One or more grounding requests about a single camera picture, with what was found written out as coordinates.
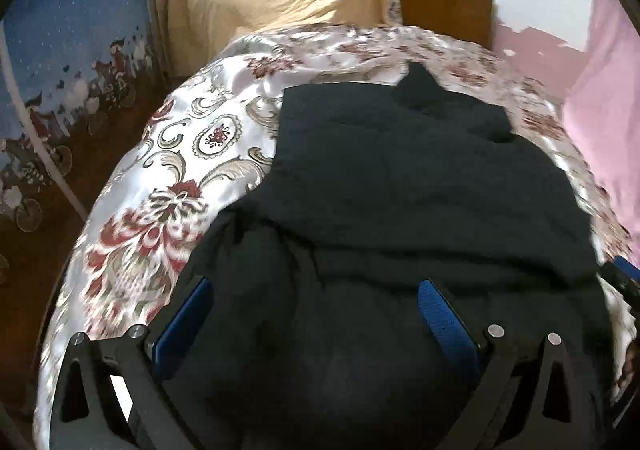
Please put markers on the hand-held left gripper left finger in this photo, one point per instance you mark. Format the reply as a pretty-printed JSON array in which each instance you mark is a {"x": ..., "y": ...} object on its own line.
[{"x": 182, "y": 325}]

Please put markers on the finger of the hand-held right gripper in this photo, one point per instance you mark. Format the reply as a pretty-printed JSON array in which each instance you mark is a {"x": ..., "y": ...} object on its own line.
[{"x": 622, "y": 282}]

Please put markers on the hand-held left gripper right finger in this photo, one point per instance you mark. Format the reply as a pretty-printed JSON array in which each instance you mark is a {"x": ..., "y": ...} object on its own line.
[{"x": 445, "y": 325}]

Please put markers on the black garment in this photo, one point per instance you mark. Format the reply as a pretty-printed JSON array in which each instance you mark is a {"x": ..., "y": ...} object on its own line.
[{"x": 390, "y": 210}]

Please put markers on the floral satin bedspread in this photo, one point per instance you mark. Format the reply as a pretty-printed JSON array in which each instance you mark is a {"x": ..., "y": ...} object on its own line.
[{"x": 170, "y": 180}]

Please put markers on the pink curtain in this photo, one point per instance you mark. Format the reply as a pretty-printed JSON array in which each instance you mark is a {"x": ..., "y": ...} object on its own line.
[{"x": 607, "y": 95}]

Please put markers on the blue printed fabric wardrobe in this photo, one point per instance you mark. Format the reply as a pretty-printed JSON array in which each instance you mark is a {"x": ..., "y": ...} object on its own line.
[{"x": 70, "y": 95}]

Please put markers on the wooden headboard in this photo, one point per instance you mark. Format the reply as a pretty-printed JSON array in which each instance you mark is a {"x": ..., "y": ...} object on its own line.
[{"x": 445, "y": 5}]

